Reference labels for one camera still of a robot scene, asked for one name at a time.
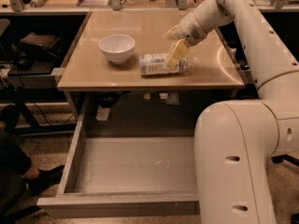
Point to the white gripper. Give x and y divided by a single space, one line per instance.
191 29

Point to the blue labelled plastic bottle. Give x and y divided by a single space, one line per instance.
155 64

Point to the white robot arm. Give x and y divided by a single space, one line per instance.
234 140

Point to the grey drawer cabinet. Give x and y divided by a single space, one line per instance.
89 70

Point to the open grey top drawer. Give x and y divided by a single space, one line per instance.
137 161

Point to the white ceramic bowl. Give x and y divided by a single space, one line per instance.
117 49

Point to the black headphones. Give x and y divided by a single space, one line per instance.
20 60

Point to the black office chair base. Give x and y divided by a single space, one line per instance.
281 158

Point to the person's leg and shoe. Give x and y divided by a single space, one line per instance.
16 166

